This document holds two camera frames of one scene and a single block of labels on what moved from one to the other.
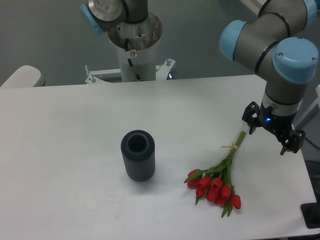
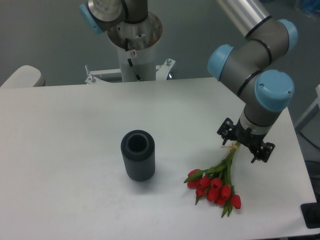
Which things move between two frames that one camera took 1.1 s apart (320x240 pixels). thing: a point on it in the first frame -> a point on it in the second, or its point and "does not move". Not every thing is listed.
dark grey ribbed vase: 138,148 does not move
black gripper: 280,125 -> 245,137
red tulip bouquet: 216,182 does not move
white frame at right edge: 313,111 does not move
